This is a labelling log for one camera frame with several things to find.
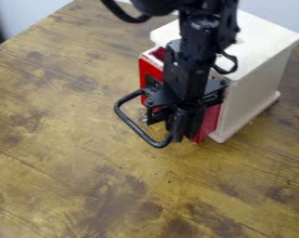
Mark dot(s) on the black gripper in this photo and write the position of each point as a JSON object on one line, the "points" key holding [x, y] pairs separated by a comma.
{"points": [[189, 58]]}

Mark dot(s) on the black metal drawer handle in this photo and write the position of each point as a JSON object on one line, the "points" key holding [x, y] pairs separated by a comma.
{"points": [[159, 101]]}

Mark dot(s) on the red drawer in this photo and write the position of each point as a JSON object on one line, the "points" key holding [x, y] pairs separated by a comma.
{"points": [[151, 64]]}

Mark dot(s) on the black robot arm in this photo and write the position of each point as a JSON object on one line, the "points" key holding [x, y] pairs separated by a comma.
{"points": [[220, 10]]}

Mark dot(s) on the white wooden drawer cabinet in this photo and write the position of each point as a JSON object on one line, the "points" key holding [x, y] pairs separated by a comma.
{"points": [[261, 49]]}

